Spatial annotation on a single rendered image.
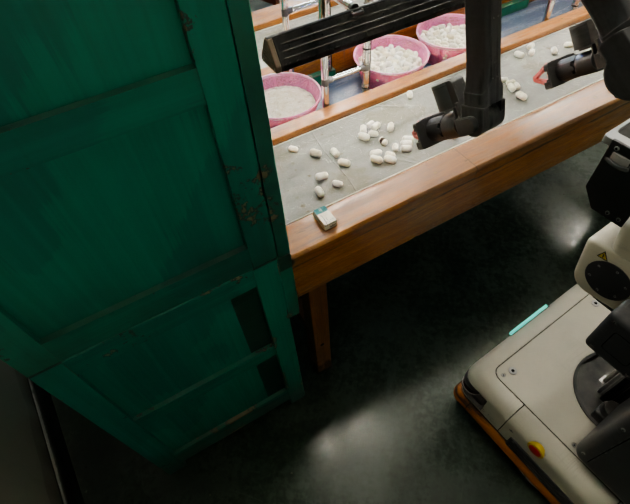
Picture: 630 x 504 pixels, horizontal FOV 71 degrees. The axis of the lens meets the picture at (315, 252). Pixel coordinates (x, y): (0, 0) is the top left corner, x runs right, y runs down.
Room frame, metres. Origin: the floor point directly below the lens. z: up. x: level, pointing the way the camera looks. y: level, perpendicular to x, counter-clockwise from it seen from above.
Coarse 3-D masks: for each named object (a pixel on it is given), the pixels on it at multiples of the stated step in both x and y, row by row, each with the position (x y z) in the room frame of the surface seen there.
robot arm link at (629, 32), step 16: (592, 0) 0.65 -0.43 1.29; (608, 0) 0.63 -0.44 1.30; (624, 0) 0.62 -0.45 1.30; (592, 16) 0.64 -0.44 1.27; (608, 16) 0.62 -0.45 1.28; (624, 16) 0.60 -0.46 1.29; (608, 32) 0.61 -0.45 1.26; (624, 32) 0.57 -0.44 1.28; (608, 48) 0.58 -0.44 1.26; (624, 48) 0.56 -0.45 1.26; (608, 64) 0.57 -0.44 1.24; (624, 64) 0.56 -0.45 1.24; (608, 80) 0.56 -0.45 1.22; (624, 80) 0.55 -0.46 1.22; (624, 96) 0.54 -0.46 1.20
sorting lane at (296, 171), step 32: (512, 64) 1.41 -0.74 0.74; (416, 96) 1.27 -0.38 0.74; (512, 96) 1.22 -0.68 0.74; (544, 96) 1.21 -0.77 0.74; (320, 128) 1.15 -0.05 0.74; (352, 128) 1.13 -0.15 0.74; (384, 128) 1.12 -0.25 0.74; (288, 160) 1.01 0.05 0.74; (320, 160) 1.00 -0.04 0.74; (352, 160) 0.99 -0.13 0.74; (416, 160) 0.96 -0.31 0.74; (288, 192) 0.88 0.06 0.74; (352, 192) 0.86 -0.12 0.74
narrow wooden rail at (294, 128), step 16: (560, 16) 1.66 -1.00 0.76; (576, 16) 1.65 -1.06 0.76; (528, 32) 1.56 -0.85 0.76; (544, 32) 1.57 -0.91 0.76; (512, 48) 1.50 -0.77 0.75; (448, 64) 1.40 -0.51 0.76; (464, 64) 1.40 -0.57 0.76; (400, 80) 1.33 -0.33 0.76; (416, 80) 1.32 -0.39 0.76; (432, 80) 1.34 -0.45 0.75; (368, 96) 1.26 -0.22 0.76; (384, 96) 1.26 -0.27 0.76; (320, 112) 1.19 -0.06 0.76; (336, 112) 1.19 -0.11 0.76; (352, 112) 1.20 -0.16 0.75; (272, 128) 1.13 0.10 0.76; (288, 128) 1.13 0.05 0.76; (304, 128) 1.13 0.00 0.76
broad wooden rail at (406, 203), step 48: (576, 96) 1.16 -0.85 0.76; (480, 144) 0.98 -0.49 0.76; (528, 144) 0.97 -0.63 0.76; (576, 144) 1.08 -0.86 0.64; (384, 192) 0.82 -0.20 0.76; (432, 192) 0.82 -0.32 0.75; (480, 192) 0.90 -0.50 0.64; (288, 240) 0.69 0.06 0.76; (336, 240) 0.69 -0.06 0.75; (384, 240) 0.76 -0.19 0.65
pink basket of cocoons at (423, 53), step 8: (376, 40) 1.62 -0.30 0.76; (392, 40) 1.62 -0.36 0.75; (408, 40) 1.59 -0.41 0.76; (416, 40) 1.57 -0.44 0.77; (360, 48) 1.57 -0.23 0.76; (416, 48) 1.56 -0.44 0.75; (424, 48) 1.52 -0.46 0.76; (360, 56) 1.56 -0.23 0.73; (424, 56) 1.50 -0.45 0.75; (360, 64) 1.44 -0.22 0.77; (424, 64) 1.41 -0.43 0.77; (360, 72) 1.47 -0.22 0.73; (376, 72) 1.38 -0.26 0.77; (408, 72) 1.37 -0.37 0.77; (384, 80) 1.38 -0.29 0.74; (392, 80) 1.38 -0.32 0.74
